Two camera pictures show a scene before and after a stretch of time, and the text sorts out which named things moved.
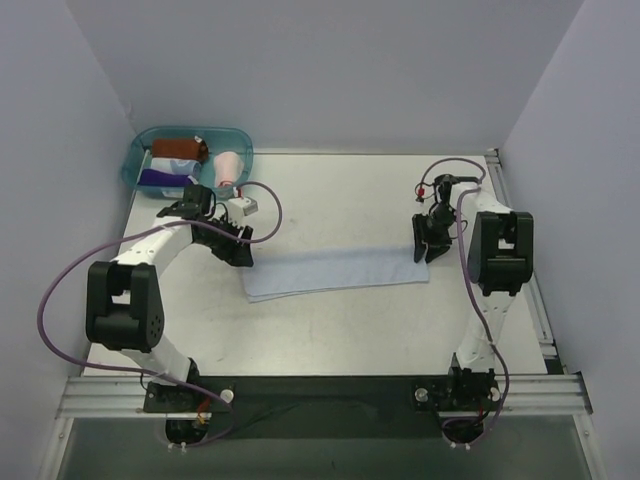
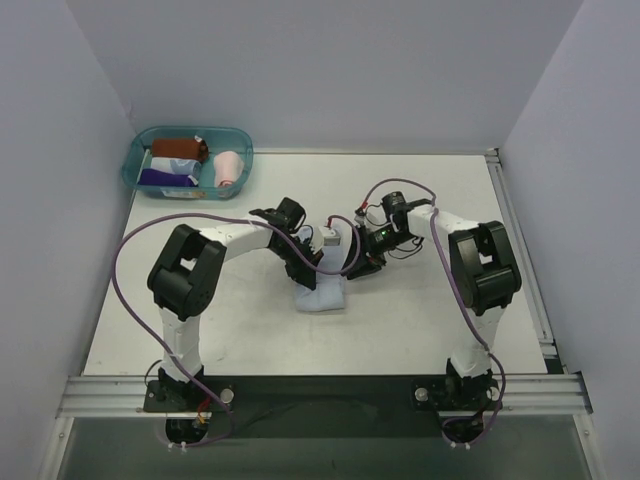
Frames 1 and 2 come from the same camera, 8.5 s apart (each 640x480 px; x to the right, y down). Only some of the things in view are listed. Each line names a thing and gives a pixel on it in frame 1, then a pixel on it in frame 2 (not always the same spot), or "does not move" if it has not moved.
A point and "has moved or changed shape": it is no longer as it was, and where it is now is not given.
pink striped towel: (228, 168) does not move
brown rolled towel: (180, 148) does not move
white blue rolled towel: (180, 166) does not move
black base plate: (324, 407) does not move
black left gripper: (226, 243) -> (301, 256)
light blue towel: (286, 275) has moved or changed shape
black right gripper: (430, 232) -> (371, 256)
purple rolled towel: (158, 178) does not move
